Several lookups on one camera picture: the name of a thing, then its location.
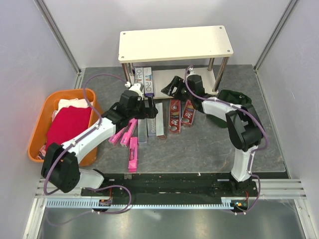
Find silver toothpaste box small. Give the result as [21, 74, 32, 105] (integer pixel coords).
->
[138, 119, 148, 145]

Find red 3d toothpaste box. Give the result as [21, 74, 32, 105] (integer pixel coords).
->
[181, 100, 196, 127]
[168, 99, 181, 134]

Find pink toothpaste box middle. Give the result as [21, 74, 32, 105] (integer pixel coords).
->
[120, 119, 138, 147]

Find purple cable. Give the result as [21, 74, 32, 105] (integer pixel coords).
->
[43, 73, 133, 226]
[183, 65, 269, 217]

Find pink toothpaste box lower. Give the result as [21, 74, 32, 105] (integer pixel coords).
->
[128, 137, 138, 173]

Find black baseball cap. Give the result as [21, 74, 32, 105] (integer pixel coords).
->
[207, 90, 252, 128]

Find purple silver toothpaste box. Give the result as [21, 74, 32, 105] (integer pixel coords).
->
[143, 67, 155, 97]
[135, 67, 144, 85]

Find white two-tier shelf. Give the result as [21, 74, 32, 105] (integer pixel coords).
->
[118, 25, 233, 95]

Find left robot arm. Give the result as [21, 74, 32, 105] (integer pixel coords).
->
[41, 90, 158, 196]

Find silver red toothpaste box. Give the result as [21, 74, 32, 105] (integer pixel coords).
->
[156, 103, 166, 140]

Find orange plastic bin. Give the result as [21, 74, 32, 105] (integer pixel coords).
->
[28, 88, 102, 166]

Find pink toothpaste box left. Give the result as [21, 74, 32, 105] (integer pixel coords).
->
[108, 120, 132, 147]

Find white pink cloth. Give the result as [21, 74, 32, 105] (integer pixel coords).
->
[52, 98, 89, 121]

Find pink toothpaste box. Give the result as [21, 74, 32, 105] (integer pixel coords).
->
[108, 120, 132, 147]
[128, 137, 138, 173]
[120, 119, 138, 147]

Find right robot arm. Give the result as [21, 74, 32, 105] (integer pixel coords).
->
[161, 74, 265, 196]

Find red cloth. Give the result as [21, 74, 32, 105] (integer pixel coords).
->
[45, 106, 92, 152]

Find silver Protefix toothpaste box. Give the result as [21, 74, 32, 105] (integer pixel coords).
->
[147, 118, 157, 137]

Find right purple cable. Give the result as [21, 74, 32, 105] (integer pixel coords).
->
[183, 65, 269, 217]

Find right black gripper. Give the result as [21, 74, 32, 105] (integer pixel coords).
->
[161, 76, 194, 102]

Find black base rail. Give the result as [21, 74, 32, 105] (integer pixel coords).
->
[81, 171, 259, 200]

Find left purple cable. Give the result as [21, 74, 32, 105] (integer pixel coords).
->
[43, 73, 133, 226]

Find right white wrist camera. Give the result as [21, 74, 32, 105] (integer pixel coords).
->
[185, 65, 196, 78]

